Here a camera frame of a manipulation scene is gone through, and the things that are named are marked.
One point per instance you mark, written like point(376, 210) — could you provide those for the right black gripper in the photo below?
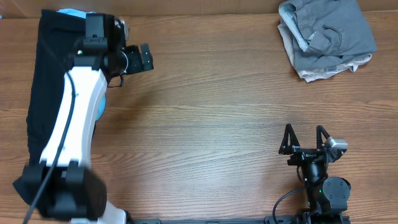
point(308, 155)

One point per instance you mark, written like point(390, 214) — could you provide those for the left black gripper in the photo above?
point(137, 66)

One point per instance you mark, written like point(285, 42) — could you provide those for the grey shorts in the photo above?
point(326, 33)

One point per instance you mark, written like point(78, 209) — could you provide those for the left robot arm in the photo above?
point(62, 183)

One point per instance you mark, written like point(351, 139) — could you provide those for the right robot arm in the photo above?
point(327, 196)

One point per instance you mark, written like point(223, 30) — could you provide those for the folded beige shorts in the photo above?
point(323, 73)

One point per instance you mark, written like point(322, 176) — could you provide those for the light blue garment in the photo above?
point(75, 12)

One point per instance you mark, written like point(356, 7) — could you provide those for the black garment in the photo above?
point(46, 77)

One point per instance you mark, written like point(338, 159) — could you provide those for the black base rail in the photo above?
point(214, 221)

